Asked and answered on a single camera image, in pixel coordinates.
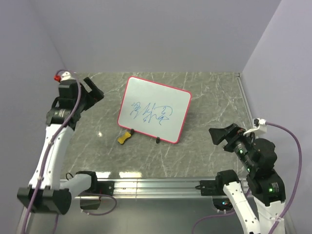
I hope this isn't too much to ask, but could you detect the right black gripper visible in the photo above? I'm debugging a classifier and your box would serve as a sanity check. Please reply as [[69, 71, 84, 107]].
[[208, 121, 255, 171]]

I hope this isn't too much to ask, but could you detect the yellow black eraser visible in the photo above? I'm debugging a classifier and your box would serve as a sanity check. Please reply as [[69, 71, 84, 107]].
[[117, 132, 132, 145]]

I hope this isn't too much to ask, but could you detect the pink framed whiteboard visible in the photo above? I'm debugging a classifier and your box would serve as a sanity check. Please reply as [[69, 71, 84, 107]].
[[117, 76, 192, 144]]

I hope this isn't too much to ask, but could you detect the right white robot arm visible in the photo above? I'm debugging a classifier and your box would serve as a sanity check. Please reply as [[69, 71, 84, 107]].
[[209, 119, 286, 234]]

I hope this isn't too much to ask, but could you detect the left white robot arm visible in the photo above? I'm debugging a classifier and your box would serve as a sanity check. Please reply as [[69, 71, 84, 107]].
[[17, 76, 104, 215]]

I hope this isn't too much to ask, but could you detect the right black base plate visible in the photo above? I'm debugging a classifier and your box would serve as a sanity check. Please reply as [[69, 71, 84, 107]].
[[196, 180, 220, 196]]

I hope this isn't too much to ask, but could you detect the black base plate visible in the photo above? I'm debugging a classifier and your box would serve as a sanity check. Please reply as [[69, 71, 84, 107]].
[[94, 180, 115, 196], [196, 180, 220, 196]]

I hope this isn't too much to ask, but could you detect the aluminium right side rail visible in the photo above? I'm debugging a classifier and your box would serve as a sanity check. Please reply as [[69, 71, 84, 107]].
[[235, 73, 253, 127]]

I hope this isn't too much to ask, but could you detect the aluminium rail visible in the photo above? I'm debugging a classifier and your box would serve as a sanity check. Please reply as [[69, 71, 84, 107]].
[[58, 177, 252, 199], [235, 73, 253, 127]]

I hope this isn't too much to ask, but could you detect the aluminium front rail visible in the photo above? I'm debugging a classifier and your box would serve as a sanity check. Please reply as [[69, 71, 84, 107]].
[[58, 177, 252, 199]]

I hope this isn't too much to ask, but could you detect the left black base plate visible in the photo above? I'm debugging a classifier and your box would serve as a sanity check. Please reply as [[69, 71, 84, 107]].
[[94, 180, 115, 196]]

